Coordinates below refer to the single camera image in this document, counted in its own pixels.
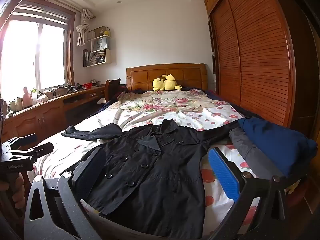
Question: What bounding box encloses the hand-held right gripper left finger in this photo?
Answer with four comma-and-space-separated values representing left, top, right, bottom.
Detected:
24, 147, 107, 240

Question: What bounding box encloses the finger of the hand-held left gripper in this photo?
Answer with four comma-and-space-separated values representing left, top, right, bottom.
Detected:
1, 134, 37, 151
7, 142, 54, 162

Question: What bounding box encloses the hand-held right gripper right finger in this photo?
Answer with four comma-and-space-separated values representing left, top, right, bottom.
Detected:
208, 147, 288, 240

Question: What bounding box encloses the black double-breasted coat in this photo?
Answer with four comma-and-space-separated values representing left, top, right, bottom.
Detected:
61, 119, 240, 239

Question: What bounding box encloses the person's left hand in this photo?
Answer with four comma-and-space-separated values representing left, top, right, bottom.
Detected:
0, 172, 25, 207

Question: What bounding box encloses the long wooden desk cabinet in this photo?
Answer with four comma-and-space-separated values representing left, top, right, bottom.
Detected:
0, 85, 107, 147

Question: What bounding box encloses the folded grey garment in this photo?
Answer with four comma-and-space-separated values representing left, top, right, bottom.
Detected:
229, 127, 288, 179

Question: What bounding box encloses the pale pink bottle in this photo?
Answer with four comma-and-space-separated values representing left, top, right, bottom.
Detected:
22, 87, 32, 109

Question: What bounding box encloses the white strawberry print bedsheet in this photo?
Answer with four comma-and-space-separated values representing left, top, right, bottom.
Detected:
32, 100, 262, 232

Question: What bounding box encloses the folded blue garment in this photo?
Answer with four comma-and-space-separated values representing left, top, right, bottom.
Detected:
237, 117, 318, 178

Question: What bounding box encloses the dark blue bedding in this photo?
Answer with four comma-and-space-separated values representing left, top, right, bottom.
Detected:
127, 86, 221, 98

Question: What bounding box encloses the wooden framed window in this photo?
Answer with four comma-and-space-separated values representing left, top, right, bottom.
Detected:
0, 2, 76, 94

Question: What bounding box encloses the wooden chair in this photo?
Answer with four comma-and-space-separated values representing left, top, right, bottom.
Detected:
105, 79, 128, 101

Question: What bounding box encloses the beige floral quilt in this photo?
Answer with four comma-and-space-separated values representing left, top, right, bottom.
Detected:
116, 89, 227, 120

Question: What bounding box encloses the yellow plush toy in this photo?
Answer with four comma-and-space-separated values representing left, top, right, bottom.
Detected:
152, 74, 183, 91

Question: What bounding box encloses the white box shelf with books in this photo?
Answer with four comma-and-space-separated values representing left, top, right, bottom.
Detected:
83, 48, 112, 68

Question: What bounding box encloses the wooden bed headboard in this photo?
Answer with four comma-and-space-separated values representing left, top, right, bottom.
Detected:
126, 63, 208, 92

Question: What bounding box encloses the white paper bag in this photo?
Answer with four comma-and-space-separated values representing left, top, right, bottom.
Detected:
91, 35, 111, 53

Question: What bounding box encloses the wardrobe side shelf niche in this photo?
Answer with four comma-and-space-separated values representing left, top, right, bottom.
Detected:
208, 20, 217, 74

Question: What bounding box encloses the wooden louvred wardrobe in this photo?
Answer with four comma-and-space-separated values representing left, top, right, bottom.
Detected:
204, 0, 297, 128

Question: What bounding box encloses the tied beige curtain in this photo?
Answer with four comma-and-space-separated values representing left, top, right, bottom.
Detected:
76, 9, 97, 47

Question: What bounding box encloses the slanted white wall shelf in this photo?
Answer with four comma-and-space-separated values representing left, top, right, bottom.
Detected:
86, 26, 112, 42

